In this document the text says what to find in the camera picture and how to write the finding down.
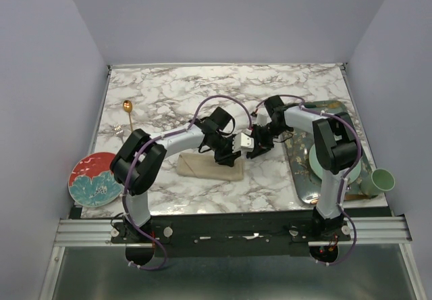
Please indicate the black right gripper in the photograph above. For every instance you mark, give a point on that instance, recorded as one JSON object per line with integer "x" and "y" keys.
{"x": 256, "y": 151}

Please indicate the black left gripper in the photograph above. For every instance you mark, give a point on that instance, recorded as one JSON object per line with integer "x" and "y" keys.
{"x": 229, "y": 158}

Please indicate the beige linen napkin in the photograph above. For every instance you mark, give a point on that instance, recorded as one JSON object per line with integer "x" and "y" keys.
{"x": 205, "y": 167}

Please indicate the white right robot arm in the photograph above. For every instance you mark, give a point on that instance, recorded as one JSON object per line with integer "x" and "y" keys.
{"x": 338, "y": 149}

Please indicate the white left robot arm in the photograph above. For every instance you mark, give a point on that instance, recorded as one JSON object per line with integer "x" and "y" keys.
{"x": 136, "y": 165}

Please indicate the floral teal serving tray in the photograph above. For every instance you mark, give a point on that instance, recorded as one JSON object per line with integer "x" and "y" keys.
{"x": 307, "y": 184}

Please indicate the mint green plate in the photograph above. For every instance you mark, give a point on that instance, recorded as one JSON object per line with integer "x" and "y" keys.
{"x": 318, "y": 170}

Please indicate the gold spoon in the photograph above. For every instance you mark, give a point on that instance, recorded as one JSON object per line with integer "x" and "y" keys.
{"x": 128, "y": 107}

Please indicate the silver fork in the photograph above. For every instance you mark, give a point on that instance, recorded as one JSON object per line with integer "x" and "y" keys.
{"x": 119, "y": 132}

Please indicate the mint green cup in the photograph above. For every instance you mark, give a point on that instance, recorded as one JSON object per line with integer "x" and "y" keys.
{"x": 377, "y": 182}

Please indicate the red and blue round plate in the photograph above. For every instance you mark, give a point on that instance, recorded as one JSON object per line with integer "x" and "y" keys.
{"x": 91, "y": 183}

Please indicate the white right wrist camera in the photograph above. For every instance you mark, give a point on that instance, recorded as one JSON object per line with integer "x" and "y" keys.
{"x": 261, "y": 119}

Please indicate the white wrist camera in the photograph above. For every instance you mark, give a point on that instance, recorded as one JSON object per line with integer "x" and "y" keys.
{"x": 261, "y": 119}
{"x": 242, "y": 142}

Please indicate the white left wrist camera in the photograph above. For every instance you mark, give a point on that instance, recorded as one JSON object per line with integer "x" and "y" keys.
{"x": 242, "y": 142}

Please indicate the black mounting base plate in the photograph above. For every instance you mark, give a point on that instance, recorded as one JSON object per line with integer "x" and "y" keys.
{"x": 295, "y": 233}

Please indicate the aluminium frame rail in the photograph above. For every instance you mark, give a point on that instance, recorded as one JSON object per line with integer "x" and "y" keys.
{"x": 98, "y": 233}

